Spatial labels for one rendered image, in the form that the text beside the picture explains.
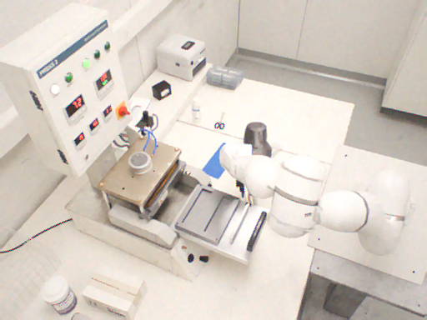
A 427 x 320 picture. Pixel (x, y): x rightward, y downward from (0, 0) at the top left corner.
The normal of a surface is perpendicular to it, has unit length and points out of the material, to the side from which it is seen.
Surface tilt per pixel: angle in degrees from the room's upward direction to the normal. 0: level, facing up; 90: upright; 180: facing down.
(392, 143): 0
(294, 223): 65
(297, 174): 43
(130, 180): 0
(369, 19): 90
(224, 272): 0
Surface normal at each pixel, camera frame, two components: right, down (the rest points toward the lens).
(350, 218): 0.43, 0.27
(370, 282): -0.01, -0.66
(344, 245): -0.29, 0.02
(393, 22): -0.40, 0.69
